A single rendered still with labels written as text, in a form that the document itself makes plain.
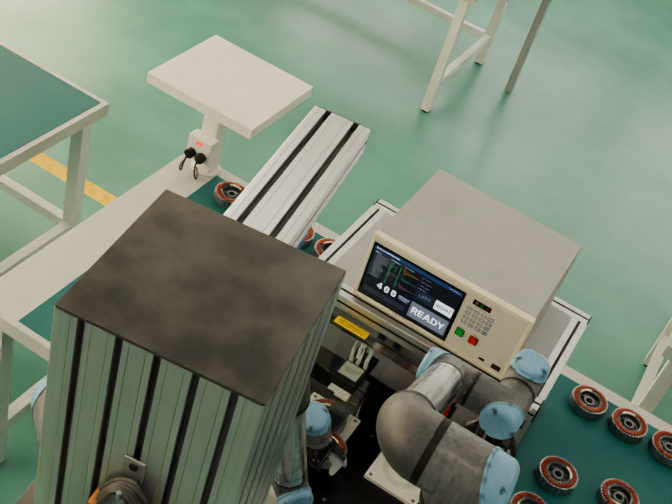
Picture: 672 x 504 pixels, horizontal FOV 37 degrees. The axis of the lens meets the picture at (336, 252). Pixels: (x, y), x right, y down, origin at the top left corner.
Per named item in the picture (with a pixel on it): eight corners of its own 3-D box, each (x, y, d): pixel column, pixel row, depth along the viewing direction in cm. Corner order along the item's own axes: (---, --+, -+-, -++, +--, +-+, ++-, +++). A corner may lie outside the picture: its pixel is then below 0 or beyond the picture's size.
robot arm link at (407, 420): (340, 453, 157) (415, 381, 203) (401, 491, 154) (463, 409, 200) (373, 391, 154) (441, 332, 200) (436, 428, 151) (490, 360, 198)
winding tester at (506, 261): (502, 381, 248) (533, 323, 235) (352, 293, 258) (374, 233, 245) (553, 300, 277) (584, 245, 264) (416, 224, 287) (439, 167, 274)
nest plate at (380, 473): (413, 509, 256) (415, 506, 255) (363, 477, 259) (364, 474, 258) (437, 471, 267) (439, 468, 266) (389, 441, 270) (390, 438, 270)
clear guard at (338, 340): (348, 423, 240) (355, 407, 236) (265, 371, 246) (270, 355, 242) (407, 349, 264) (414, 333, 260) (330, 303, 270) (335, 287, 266)
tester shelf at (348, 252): (531, 423, 246) (538, 411, 243) (298, 285, 262) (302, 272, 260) (585, 327, 279) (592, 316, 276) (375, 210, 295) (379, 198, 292)
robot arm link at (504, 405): (455, 420, 194) (476, 386, 202) (507, 450, 191) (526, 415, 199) (468, 393, 189) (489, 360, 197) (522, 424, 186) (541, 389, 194)
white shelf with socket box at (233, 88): (223, 249, 314) (252, 130, 285) (128, 193, 323) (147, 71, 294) (281, 200, 340) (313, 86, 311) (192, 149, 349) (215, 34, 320)
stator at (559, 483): (539, 494, 272) (545, 486, 270) (531, 460, 281) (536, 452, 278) (578, 498, 275) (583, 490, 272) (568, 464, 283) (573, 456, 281)
